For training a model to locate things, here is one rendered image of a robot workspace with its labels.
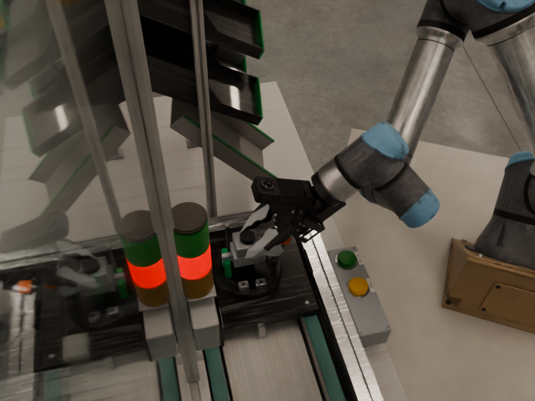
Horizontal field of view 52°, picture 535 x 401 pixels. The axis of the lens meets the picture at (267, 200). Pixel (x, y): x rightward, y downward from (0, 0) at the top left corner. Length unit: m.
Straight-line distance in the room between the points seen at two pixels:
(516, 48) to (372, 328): 0.57
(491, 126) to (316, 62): 1.05
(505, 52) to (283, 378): 0.72
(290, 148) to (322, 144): 1.28
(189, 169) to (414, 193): 0.72
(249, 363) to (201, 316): 0.34
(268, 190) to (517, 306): 0.60
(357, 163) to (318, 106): 2.12
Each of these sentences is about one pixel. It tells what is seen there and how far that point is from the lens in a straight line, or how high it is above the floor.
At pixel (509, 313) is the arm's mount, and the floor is 0.91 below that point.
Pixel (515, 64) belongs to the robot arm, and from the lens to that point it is 1.07.
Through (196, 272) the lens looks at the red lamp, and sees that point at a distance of 0.74.
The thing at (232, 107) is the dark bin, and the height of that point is 1.24.
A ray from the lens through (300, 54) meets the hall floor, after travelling 3.44.
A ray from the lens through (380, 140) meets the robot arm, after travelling 0.95.
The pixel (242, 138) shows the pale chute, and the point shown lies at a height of 1.04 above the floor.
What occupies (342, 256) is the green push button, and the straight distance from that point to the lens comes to 1.20.
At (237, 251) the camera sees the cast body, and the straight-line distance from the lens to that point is 1.06.
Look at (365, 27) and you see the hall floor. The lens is 3.75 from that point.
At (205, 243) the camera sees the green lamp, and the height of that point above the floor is 1.38.
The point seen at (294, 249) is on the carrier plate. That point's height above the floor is 0.97.
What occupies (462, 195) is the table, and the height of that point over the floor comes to 0.86.
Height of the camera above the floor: 1.95
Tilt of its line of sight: 49 degrees down
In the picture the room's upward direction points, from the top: 2 degrees clockwise
